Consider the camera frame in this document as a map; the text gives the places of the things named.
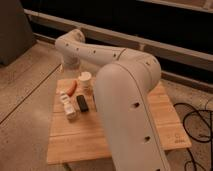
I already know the orange pepper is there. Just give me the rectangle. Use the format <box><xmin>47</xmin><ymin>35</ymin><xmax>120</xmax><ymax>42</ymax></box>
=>
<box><xmin>66</xmin><ymin>80</ymin><xmax>77</xmax><ymax>97</ymax></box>

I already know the grey cabinet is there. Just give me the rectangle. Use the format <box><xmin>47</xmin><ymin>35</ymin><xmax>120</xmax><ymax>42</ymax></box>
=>
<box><xmin>0</xmin><ymin>0</ymin><xmax>36</xmax><ymax>66</ymax></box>

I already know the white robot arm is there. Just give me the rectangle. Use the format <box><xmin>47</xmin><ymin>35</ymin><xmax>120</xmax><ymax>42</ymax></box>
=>
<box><xmin>55</xmin><ymin>29</ymin><xmax>171</xmax><ymax>171</ymax></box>

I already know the small black rectangular box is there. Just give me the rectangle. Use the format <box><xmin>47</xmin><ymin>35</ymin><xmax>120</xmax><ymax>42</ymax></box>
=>
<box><xmin>76</xmin><ymin>95</ymin><xmax>89</xmax><ymax>112</ymax></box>

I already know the black cable on floor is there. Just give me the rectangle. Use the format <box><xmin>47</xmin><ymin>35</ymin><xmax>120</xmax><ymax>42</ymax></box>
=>
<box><xmin>173</xmin><ymin>99</ymin><xmax>213</xmax><ymax>171</ymax></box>

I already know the white plastic bottle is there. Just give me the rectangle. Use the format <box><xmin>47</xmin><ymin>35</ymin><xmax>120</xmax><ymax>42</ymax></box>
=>
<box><xmin>60</xmin><ymin>93</ymin><xmax>77</xmax><ymax>119</ymax></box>

